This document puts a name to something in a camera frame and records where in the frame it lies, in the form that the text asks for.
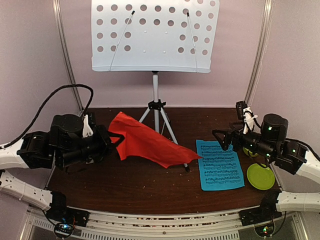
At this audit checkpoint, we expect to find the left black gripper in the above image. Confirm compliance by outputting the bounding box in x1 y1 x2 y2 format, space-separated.
57 123 124 169

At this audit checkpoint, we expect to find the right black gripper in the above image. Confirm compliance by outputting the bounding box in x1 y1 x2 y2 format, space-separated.
212 121 276 161

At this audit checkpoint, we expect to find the red sheet music mat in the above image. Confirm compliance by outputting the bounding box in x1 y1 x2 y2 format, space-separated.
108 112 202 169

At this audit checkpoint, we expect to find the blue sheet music mat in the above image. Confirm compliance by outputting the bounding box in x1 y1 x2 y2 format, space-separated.
195 139 245 192

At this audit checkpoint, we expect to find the grey music stand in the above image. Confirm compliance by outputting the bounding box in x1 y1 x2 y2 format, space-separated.
90 0 222 172

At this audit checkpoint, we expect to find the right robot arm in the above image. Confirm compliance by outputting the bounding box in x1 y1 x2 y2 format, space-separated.
212 113 320 221

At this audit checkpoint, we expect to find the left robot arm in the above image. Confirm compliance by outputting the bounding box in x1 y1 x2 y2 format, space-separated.
0 84 125 225

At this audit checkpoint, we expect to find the green bowl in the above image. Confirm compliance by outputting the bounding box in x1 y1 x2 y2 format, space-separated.
243 147 258 158

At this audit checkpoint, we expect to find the green plate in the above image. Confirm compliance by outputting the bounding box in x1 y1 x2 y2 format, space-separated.
246 163 276 191

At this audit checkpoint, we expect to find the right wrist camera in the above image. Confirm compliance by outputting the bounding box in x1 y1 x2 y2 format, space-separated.
235 101 260 134

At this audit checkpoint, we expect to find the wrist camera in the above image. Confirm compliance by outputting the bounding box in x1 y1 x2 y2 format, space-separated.
82 112 96 138
235 101 260 134

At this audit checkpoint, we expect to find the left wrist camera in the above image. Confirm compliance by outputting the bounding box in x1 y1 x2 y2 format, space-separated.
82 112 96 138

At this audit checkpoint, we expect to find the right aluminium corner post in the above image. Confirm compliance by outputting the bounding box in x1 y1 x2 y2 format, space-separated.
244 0 274 106

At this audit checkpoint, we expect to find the aluminium corner post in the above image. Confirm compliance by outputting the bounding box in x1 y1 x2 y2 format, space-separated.
51 0 85 112
244 0 274 106

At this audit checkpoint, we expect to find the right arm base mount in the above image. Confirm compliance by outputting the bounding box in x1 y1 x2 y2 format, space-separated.
239 207 287 239

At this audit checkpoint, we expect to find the aluminium front rail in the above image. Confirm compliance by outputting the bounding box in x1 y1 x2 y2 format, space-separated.
18 206 311 240

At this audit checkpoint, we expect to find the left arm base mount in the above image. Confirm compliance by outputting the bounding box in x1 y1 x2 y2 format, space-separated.
42 207 90 240

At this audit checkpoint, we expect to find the left aluminium corner post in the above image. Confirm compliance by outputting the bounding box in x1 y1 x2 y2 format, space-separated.
51 0 85 112

